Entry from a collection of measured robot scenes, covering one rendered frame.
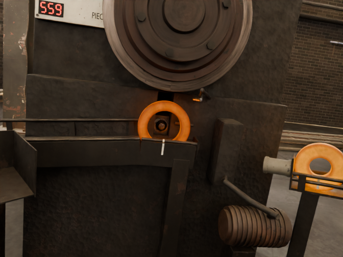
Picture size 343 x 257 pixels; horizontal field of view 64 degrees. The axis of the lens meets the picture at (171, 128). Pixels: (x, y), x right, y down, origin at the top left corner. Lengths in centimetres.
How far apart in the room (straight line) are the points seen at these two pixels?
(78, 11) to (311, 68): 767
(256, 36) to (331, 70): 762
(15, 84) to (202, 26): 308
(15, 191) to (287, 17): 107
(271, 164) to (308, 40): 741
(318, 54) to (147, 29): 781
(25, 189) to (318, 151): 86
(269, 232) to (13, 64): 330
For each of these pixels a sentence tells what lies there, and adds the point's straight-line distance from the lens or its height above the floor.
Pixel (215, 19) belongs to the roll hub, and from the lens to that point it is 86.
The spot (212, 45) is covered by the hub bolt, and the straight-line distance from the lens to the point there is 83.
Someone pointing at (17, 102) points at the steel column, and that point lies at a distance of 374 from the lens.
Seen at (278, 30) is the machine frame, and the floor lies 115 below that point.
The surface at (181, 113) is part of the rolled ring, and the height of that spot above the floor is 81.
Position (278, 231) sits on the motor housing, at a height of 49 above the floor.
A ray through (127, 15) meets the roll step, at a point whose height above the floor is 109.
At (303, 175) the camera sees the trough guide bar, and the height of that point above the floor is 67.
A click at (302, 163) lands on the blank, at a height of 70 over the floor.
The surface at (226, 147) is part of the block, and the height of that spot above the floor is 71.
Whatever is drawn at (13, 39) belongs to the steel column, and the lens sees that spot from 371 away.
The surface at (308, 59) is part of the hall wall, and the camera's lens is 833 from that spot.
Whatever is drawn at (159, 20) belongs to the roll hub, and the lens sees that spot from 83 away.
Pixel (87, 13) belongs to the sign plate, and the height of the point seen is 110.
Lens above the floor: 94
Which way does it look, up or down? 12 degrees down
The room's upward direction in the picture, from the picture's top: 8 degrees clockwise
